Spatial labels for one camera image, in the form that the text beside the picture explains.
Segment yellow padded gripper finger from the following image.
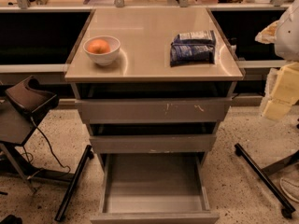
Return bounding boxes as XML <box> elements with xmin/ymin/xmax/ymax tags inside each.
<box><xmin>261</xmin><ymin>62</ymin><xmax>299</xmax><ymax>121</ymax></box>

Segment blue chip bag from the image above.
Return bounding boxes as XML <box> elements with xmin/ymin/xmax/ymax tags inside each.
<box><xmin>170</xmin><ymin>30</ymin><xmax>216</xmax><ymax>66</ymax></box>

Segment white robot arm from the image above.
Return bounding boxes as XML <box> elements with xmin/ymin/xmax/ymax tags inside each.
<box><xmin>255</xmin><ymin>0</ymin><xmax>299</xmax><ymax>120</ymax></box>

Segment grey top drawer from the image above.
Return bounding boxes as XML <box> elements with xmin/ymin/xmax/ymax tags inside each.
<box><xmin>76</xmin><ymin>98</ymin><xmax>231</xmax><ymax>124</ymax></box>

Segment grey drawer cabinet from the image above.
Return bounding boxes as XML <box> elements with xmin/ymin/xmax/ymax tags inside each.
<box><xmin>64</xmin><ymin>7</ymin><xmax>245</xmax><ymax>224</ymax></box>

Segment grey open bottom drawer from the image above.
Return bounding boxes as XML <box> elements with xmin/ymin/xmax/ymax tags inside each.
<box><xmin>91</xmin><ymin>153</ymin><xmax>219</xmax><ymax>224</ymax></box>

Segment grey middle drawer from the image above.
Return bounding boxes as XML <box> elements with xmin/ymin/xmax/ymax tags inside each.
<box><xmin>90</xmin><ymin>134</ymin><xmax>216</xmax><ymax>154</ymax></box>

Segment white sneaker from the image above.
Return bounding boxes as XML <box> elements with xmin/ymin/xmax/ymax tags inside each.
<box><xmin>279</xmin><ymin>177</ymin><xmax>299</xmax><ymax>203</ymax></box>

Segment black right stand leg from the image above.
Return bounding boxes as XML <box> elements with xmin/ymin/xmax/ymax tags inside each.
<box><xmin>235</xmin><ymin>143</ymin><xmax>299</xmax><ymax>219</ymax></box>

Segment black stand leg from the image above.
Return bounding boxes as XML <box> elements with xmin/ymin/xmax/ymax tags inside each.
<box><xmin>54</xmin><ymin>145</ymin><xmax>93</xmax><ymax>222</ymax></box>
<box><xmin>235</xmin><ymin>143</ymin><xmax>299</xmax><ymax>219</ymax></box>

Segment white ceramic bowl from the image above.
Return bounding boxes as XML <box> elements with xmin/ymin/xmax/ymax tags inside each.
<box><xmin>83</xmin><ymin>35</ymin><xmax>121</xmax><ymax>66</ymax></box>

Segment orange fruit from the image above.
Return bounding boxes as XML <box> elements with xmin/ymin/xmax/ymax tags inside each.
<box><xmin>87</xmin><ymin>39</ymin><xmax>110</xmax><ymax>54</ymax></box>

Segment black left stand leg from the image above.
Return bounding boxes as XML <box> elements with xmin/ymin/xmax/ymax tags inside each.
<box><xmin>54</xmin><ymin>145</ymin><xmax>93</xmax><ymax>222</ymax></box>

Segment dark brown device holder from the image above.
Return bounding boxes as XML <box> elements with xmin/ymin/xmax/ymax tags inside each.
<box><xmin>5</xmin><ymin>76</ymin><xmax>59</xmax><ymax>123</ymax></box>

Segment small dark side table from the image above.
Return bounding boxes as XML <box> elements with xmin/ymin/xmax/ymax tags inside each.
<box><xmin>0</xmin><ymin>100</ymin><xmax>74</xmax><ymax>193</ymax></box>

